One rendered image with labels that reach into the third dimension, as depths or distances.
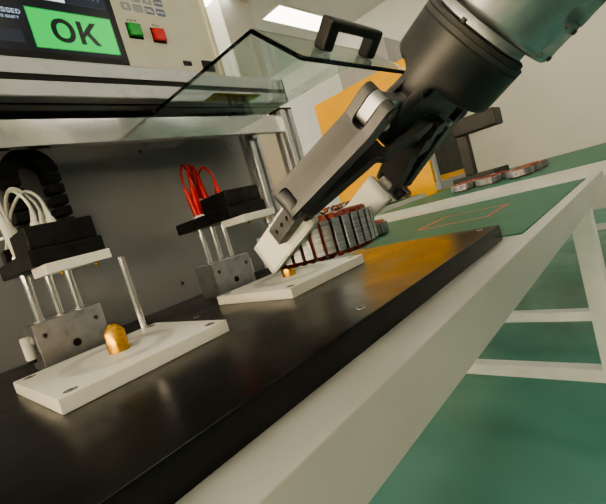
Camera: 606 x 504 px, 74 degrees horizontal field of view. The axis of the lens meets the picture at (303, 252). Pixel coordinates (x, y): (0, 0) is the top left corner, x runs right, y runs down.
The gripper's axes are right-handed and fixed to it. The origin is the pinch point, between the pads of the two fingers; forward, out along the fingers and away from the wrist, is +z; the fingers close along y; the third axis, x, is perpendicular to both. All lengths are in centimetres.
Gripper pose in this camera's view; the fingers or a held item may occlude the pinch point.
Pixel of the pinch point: (318, 232)
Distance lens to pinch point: 38.2
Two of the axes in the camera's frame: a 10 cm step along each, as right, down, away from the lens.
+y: 6.4, -2.5, 7.3
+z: -4.8, 6.0, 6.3
